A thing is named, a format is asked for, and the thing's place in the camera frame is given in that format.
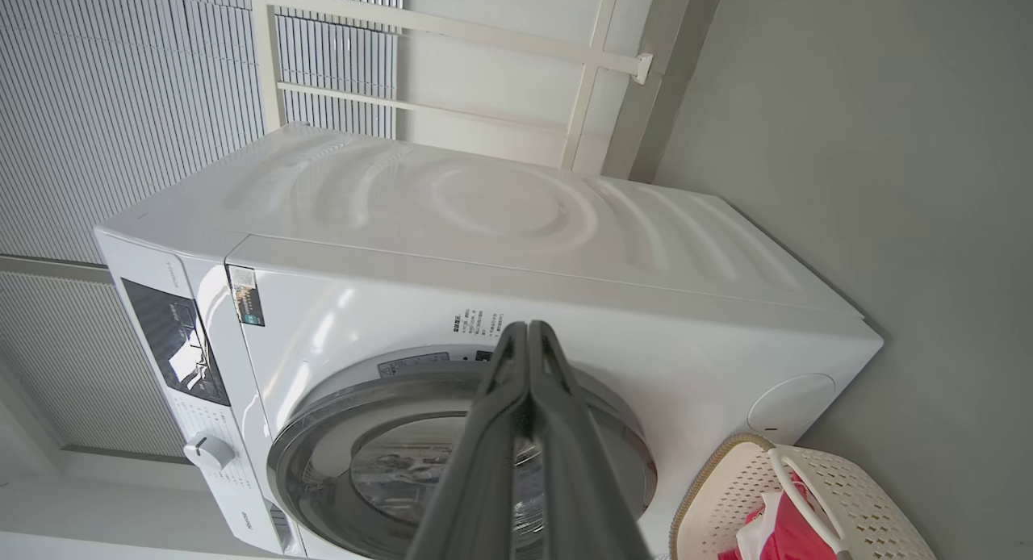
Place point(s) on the grey warning sticker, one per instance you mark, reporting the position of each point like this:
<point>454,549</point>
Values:
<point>413,364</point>

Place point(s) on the red garment with white print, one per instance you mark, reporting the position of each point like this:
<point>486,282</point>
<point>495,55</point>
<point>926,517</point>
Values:
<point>787,536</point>

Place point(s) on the white metal railing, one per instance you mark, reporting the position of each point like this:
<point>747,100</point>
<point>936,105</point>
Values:
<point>581,56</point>

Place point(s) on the dark round glass washer door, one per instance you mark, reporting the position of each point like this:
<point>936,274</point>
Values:
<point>355,463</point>

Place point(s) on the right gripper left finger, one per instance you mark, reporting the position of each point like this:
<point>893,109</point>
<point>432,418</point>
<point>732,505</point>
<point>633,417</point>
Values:
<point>476,479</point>

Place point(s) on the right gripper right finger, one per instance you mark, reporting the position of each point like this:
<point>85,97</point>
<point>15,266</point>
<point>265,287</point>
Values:
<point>581,479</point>

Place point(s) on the white front-load washing machine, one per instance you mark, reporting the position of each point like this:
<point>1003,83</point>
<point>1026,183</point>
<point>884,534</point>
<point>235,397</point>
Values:
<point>484,237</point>

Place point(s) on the white control dial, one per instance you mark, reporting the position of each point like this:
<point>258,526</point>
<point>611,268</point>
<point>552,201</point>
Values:
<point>210,452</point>

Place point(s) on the cream perforated laundry basket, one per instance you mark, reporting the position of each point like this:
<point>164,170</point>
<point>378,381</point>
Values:
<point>871,503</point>

